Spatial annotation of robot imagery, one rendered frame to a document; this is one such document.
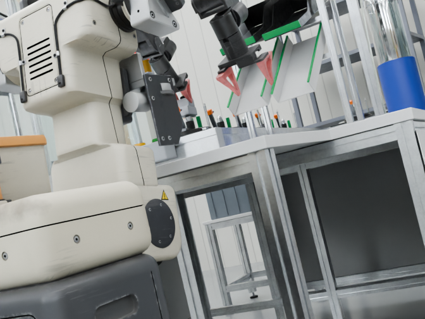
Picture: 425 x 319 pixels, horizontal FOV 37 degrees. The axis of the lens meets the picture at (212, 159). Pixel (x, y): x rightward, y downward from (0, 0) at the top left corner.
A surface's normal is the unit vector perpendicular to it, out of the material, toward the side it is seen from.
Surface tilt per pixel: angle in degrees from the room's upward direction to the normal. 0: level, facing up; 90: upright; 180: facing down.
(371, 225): 90
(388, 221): 90
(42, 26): 82
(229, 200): 90
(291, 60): 45
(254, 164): 90
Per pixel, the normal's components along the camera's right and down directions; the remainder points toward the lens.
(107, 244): 0.81, -0.22
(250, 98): -0.57, -0.63
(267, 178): -0.53, 0.07
